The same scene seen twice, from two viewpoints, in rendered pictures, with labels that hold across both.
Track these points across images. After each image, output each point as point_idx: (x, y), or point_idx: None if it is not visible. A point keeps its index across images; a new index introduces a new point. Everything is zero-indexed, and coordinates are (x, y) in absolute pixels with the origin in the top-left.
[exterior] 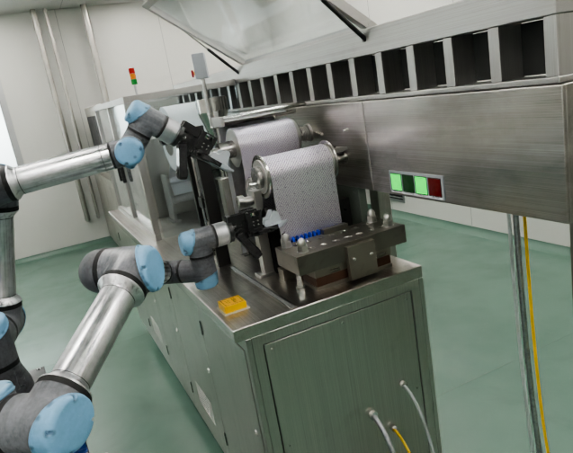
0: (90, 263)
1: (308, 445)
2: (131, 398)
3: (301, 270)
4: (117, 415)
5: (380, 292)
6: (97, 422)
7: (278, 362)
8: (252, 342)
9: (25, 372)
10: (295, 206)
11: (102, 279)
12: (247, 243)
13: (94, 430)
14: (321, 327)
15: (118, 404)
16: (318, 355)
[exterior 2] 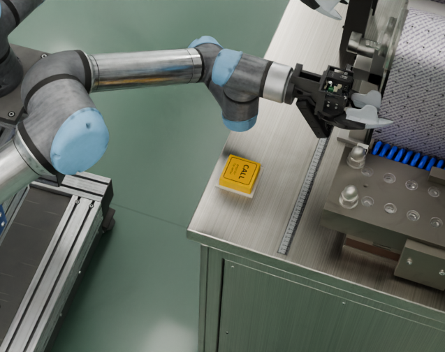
0: (26, 90)
1: (251, 346)
2: (279, 10)
3: (325, 223)
4: (245, 25)
5: (418, 315)
6: (220, 17)
7: (237, 279)
8: (208, 249)
9: (8, 73)
10: (416, 114)
11: (15, 131)
12: (309, 117)
13: (208, 27)
14: (310, 290)
15: (259, 8)
16: (295, 304)
